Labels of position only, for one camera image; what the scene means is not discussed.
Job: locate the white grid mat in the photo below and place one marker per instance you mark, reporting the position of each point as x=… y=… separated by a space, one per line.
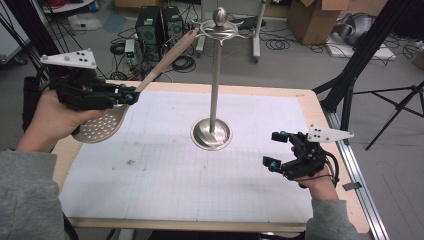
x=186 y=186

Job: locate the silver grey bag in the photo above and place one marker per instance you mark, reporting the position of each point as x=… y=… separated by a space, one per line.
x=358 y=28

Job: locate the large open cardboard box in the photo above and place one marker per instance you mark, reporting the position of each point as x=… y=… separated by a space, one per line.
x=313 y=23

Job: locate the black tripod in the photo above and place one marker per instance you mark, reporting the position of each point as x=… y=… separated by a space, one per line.
x=396 y=106

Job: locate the person's left hand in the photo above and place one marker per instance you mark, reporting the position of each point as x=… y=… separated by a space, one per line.
x=46 y=120

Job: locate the metal utensil stand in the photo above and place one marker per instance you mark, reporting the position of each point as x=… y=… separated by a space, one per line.
x=216 y=83

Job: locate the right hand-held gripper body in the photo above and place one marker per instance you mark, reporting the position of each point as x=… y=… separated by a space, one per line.
x=308 y=160

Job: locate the white power supply unit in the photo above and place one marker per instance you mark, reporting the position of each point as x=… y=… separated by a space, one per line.
x=130 y=50

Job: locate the black metal post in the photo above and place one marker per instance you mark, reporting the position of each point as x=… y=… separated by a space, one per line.
x=366 y=50

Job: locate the beige skimmer spoon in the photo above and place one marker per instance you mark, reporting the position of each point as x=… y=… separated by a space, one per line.
x=100 y=128

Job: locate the person's right hand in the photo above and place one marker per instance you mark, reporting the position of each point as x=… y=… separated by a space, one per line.
x=321 y=188

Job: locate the aluminium rail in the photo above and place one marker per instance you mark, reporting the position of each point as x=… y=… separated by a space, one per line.
x=360 y=180

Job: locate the white-legged wooden desk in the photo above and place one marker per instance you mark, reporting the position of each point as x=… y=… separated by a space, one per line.
x=256 y=46

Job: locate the white flat board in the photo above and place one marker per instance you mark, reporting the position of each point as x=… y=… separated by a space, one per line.
x=373 y=53

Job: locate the black computer tower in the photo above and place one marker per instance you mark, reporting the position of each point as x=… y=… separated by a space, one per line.
x=173 y=21
x=148 y=23

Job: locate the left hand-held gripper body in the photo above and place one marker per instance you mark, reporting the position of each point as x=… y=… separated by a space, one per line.
x=83 y=95

